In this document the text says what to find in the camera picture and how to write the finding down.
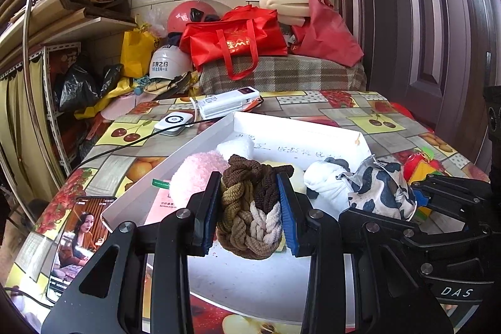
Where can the dark panelled door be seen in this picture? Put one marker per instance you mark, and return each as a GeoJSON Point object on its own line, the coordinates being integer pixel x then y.
{"type": "Point", "coordinates": [430, 25]}

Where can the white helmet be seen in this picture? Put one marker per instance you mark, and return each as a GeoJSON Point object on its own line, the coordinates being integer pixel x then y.
{"type": "Point", "coordinates": [168, 64]}

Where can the yellow shopping bag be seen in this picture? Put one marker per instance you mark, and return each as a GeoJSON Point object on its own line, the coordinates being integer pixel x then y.
{"type": "Point", "coordinates": [135, 52]}

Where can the small black plastic bag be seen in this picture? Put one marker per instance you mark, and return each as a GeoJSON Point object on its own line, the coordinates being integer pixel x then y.
{"type": "Point", "coordinates": [111, 77]}

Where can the white shallow cardboard box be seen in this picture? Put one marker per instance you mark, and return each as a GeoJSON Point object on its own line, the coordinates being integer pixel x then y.
{"type": "Point", "coordinates": [250, 279]}

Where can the large black plastic bag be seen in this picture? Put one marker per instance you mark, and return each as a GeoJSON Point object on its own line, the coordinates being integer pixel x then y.
{"type": "Point", "coordinates": [76, 87]}

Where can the cow print cloth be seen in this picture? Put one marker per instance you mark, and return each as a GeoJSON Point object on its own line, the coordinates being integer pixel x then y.
{"type": "Point", "coordinates": [381, 189]}

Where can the white power bank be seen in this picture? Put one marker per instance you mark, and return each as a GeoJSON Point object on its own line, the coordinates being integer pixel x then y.
{"type": "Point", "coordinates": [231, 101]}

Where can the white plush puff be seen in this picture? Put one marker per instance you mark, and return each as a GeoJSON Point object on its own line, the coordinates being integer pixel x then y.
{"type": "Point", "coordinates": [237, 148]}

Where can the metal shelf rack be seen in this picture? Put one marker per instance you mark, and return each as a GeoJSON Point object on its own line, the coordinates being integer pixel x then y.
{"type": "Point", "coordinates": [51, 103]}

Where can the yellow curtain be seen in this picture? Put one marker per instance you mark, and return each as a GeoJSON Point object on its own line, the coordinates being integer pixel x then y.
{"type": "Point", "coordinates": [19, 122]}

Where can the curved steel tube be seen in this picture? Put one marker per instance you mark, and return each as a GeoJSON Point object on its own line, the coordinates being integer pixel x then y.
{"type": "Point", "coordinates": [25, 28]}

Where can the pink tissue packet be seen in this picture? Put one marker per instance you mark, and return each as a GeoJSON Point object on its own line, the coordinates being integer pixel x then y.
{"type": "Point", "coordinates": [162, 201]}

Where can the white sock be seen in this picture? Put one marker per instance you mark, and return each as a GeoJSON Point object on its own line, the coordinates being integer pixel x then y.
{"type": "Point", "coordinates": [325, 177]}

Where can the red tote bag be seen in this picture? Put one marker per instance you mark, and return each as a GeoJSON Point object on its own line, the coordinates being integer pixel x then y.
{"type": "Point", "coordinates": [238, 38]}

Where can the clear plastic bag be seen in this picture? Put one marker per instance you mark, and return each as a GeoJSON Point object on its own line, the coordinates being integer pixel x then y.
{"type": "Point", "coordinates": [156, 19]}

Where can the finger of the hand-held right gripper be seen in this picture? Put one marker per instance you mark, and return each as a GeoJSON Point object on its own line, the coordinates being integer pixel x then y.
{"type": "Point", "coordinates": [450, 197]}
{"type": "Point", "coordinates": [383, 232]}

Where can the brown braided scrunchie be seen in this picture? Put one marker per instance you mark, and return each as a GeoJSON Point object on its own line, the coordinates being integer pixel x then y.
{"type": "Point", "coordinates": [246, 212]}

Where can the black smartphone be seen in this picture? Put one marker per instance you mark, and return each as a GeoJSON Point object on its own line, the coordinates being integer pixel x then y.
{"type": "Point", "coordinates": [82, 236]}

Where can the white round charger pad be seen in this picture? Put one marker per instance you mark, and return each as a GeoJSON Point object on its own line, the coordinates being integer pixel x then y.
{"type": "Point", "coordinates": [174, 120]}

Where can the wooden shelf board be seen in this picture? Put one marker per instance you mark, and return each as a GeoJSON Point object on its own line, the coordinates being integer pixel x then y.
{"type": "Point", "coordinates": [78, 28]}

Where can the black knobbed device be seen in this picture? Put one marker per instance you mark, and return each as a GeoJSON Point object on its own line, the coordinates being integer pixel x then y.
{"type": "Point", "coordinates": [494, 111]}

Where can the red cloth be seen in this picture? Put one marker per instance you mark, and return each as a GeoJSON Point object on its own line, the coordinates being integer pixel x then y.
{"type": "Point", "coordinates": [403, 109]}

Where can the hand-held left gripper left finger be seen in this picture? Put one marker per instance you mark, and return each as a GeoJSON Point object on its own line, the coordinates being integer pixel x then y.
{"type": "Point", "coordinates": [207, 236]}

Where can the fruit print tablecloth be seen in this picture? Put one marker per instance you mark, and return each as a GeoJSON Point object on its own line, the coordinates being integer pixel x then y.
{"type": "Point", "coordinates": [313, 111]}

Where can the yellow black raincoat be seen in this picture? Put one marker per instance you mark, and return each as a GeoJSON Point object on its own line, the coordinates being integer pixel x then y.
{"type": "Point", "coordinates": [117, 91]}

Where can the pink plush puff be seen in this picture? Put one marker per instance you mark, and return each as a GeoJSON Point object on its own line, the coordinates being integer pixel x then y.
{"type": "Point", "coordinates": [191, 177]}

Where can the red plastic bag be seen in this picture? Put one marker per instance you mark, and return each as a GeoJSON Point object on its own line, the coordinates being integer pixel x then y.
{"type": "Point", "coordinates": [328, 36]}

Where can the plaid cushion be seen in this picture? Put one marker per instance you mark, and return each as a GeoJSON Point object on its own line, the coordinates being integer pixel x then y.
{"type": "Point", "coordinates": [289, 73]}

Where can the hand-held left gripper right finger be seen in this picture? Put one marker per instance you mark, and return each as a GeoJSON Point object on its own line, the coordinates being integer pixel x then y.
{"type": "Point", "coordinates": [289, 216]}

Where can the pink helmet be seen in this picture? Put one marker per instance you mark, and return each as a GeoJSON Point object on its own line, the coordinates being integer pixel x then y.
{"type": "Point", "coordinates": [184, 17]}

